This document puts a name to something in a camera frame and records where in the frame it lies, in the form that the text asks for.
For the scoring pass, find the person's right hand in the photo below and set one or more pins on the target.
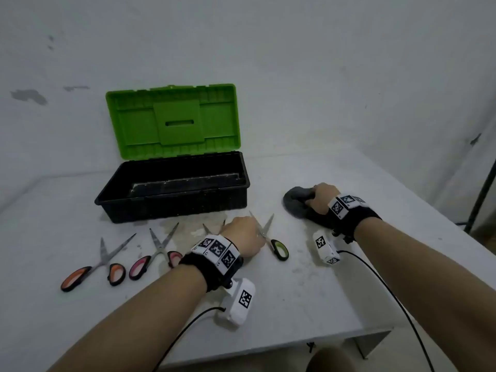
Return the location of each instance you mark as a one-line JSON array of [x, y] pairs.
[[323, 197]]

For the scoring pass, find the person's left hand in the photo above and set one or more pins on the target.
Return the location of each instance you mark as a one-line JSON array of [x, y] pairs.
[[244, 236]]

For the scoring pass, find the dark grey cloth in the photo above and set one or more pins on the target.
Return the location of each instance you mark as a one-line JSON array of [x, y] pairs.
[[294, 201]]

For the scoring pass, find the steel scissors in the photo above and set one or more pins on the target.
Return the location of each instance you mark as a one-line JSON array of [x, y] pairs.
[[207, 229]]

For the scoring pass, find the person's left forearm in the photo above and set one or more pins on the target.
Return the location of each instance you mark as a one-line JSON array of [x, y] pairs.
[[135, 325]]

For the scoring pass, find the person's right forearm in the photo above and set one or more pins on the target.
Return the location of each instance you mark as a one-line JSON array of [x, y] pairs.
[[426, 282]]

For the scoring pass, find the black right wristband with markers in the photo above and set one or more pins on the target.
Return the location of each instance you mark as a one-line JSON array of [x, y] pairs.
[[360, 220]]

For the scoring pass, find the black wristband with markers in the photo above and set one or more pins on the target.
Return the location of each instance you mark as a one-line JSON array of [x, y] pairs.
[[360, 220], [201, 267]]

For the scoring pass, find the black left wristband with markers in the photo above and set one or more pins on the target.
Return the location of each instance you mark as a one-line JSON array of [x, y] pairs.
[[201, 267]]

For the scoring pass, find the black toolbox with green lid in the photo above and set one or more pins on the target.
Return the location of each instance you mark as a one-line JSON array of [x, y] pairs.
[[174, 189]]

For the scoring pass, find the person's knee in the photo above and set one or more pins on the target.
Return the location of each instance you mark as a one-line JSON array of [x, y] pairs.
[[331, 362]]

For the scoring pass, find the black stand pole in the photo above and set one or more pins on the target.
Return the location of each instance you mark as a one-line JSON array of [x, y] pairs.
[[481, 195]]

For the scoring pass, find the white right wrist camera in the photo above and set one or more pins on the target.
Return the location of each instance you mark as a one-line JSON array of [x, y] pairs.
[[323, 247]]

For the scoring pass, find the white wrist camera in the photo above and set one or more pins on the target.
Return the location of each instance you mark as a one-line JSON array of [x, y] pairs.
[[323, 247], [240, 302]]

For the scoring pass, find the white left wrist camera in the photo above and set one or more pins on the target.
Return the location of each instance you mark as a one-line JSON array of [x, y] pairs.
[[240, 302]]

